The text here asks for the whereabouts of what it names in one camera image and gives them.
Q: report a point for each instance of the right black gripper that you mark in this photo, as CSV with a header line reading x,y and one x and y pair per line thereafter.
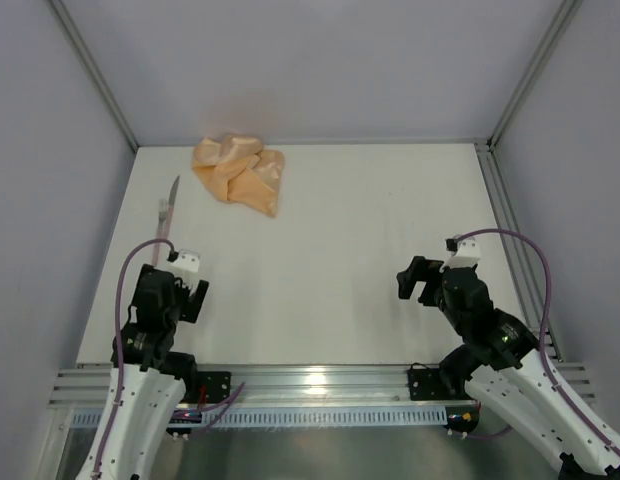
x,y
431,282

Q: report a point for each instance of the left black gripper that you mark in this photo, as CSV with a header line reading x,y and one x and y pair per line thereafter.
x,y
191,302

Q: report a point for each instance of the peach satin cloth napkin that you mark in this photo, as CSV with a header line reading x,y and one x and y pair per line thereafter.
x,y
239,169

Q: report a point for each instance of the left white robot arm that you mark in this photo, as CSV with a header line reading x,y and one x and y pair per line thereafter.
x,y
148,378

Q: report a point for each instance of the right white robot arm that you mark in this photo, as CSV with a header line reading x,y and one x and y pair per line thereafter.
x,y
500,365

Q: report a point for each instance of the left controller board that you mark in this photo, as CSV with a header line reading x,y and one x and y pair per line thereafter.
x,y
183,423

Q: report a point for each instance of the controller board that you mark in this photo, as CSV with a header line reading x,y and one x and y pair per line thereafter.
x,y
183,423
462,419

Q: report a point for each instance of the right controller board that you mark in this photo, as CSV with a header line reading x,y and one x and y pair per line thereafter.
x,y
462,419

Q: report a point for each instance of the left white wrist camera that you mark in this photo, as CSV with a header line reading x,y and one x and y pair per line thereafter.
x,y
184,264

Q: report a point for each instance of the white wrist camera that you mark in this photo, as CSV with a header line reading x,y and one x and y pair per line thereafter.
x,y
184,264
464,253

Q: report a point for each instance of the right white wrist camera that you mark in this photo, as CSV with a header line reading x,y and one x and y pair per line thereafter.
x,y
464,253

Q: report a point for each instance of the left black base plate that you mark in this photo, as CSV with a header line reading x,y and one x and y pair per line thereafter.
x,y
207,387

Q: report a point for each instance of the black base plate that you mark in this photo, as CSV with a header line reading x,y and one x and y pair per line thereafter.
x,y
207,387
424,383

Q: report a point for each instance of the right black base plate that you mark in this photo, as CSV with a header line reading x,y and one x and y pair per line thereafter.
x,y
424,383

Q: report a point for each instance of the right side aluminium rail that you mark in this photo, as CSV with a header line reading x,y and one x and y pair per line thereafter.
x,y
522,259

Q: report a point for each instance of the aluminium rail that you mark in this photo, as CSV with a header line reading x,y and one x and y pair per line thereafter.
x,y
313,386
522,259

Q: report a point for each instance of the pink handled table knife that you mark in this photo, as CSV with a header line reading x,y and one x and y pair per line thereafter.
x,y
171,200

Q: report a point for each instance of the front aluminium rail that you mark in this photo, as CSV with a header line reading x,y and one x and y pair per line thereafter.
x,y
313,386

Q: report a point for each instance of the slotted cable duct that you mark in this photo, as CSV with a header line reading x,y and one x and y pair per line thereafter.
x,y
237,417

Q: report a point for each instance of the left aluminium frame post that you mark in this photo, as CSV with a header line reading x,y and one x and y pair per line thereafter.
x,y
70,30

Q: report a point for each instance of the aluminium frame post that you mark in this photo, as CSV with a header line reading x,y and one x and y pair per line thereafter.
x,y
70,30
559,23

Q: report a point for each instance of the right aluminium frame post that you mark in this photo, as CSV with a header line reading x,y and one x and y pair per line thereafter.
x,y
559,23

